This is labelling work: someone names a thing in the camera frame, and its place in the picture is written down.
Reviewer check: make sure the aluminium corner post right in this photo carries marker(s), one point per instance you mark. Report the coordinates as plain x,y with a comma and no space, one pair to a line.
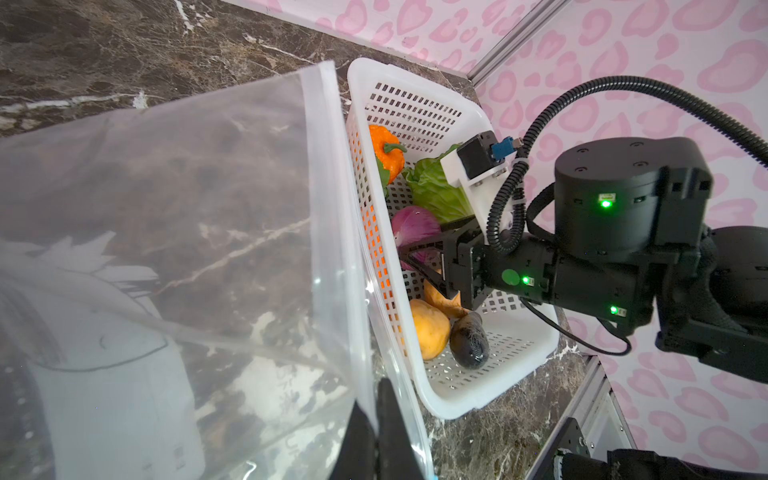
542,14

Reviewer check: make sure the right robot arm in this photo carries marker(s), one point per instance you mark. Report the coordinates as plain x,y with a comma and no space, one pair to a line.
620,236

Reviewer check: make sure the white perforated plastic basket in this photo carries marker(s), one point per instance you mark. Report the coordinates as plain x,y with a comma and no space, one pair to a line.
428,118

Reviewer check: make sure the orange toy pumpkin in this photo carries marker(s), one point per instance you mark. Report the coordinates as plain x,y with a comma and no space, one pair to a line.
389,153

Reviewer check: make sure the green toy lettuce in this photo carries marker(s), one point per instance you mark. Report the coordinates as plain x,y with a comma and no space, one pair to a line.
431,190

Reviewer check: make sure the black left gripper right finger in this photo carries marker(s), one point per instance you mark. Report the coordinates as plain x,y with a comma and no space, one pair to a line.
396,459

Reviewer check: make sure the purple toy onion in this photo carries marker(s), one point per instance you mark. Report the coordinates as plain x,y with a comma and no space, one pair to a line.
413,224

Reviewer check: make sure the dark toy eggplant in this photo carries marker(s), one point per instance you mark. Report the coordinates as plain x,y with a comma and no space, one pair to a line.
468,342

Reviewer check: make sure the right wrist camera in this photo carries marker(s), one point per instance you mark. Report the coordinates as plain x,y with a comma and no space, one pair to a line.
479,168

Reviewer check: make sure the clear zip top bag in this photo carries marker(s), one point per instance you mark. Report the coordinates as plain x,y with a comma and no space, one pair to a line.
184,293

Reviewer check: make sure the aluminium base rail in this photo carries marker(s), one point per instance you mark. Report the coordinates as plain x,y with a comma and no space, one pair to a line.
593,441

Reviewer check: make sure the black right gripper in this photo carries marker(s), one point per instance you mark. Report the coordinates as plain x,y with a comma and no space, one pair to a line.
470,268

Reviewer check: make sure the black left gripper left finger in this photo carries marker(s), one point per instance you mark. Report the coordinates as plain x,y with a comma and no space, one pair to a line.
357,455

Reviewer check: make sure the brown toy bread roll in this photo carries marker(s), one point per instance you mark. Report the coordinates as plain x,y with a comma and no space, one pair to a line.
451,307

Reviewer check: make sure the yellow toy potato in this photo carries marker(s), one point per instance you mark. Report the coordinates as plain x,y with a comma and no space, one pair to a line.
432,328

